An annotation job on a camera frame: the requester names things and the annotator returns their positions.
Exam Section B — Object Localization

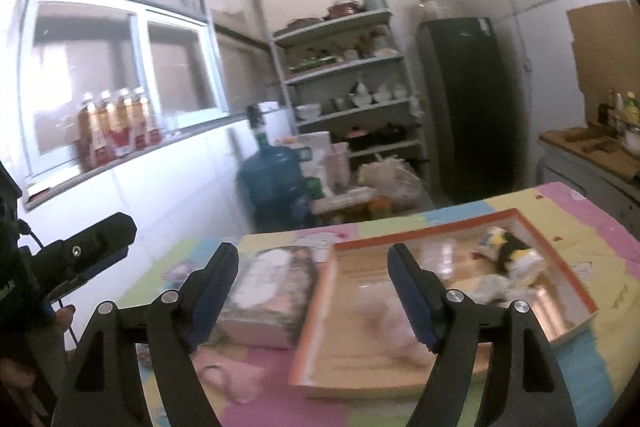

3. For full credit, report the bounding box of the cardboard wall sheet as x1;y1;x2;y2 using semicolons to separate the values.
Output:
566;0;640;128

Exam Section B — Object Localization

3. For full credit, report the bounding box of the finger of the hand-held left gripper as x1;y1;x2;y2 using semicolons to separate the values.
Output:
30;212;138;305

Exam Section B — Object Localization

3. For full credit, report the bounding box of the packed food jars tray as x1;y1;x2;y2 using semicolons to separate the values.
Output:
312;187;379;224

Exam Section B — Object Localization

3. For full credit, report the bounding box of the blue water jug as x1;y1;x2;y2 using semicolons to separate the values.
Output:
236;146;313;233

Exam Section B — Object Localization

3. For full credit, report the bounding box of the person's left hand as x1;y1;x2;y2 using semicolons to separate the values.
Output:
52;304;77;333

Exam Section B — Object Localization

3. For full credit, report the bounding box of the grey counter cabinet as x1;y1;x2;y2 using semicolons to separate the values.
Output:
537;127;640;233

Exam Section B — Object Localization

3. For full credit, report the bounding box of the white paper bag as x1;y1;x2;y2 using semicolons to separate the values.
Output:
325;144;352;192

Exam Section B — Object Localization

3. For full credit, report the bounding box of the grey metal shelf rack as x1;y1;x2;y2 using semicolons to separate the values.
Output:
270;9;431;172

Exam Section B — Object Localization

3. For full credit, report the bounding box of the filled plastic bag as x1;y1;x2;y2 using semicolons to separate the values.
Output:
357;157;426;210

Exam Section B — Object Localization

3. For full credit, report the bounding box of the yellow black white plush toy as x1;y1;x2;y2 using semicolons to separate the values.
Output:
477;227;546;283

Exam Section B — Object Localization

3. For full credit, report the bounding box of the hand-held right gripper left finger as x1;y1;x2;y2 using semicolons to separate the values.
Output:
52;242;240;427

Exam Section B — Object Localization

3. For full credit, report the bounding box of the colourful cartoon play mat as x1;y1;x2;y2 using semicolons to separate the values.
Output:
115;181;640;427

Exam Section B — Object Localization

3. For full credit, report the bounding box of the sliding window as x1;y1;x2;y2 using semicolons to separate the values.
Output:
20;0;231;180

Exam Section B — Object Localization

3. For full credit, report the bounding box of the red cooking pot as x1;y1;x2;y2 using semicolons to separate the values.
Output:
327;0;363;18

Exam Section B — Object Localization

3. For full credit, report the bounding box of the floral tissue box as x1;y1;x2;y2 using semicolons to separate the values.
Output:
216;246;319;350

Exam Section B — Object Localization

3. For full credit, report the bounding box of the black refrigerator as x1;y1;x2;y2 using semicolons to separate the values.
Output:
416;17;531;208

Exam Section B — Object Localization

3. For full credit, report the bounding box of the white carton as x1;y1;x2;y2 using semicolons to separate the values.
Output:
297;132;333;168

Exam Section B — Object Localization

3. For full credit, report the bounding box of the small beige plush toy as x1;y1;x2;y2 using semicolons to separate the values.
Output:
197;352;266;403

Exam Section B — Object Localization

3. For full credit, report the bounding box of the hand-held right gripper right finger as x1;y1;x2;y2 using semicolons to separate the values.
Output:
387;243;588;427

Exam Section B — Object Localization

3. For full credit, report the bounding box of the wooden tray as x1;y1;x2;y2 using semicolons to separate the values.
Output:
290;208;599;400

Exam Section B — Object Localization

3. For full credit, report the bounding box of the clear plastic cup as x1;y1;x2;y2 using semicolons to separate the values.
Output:
420;239;458;278

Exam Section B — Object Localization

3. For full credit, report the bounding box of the glass jar with lid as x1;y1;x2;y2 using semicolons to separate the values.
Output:
417;0;444;22

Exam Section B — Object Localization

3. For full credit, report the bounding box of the yellow cap oil bottle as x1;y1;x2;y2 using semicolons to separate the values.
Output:
622;92;640;126

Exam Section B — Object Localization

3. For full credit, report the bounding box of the pale pink fluffy plush toy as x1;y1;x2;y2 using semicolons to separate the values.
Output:
350;287;436;368

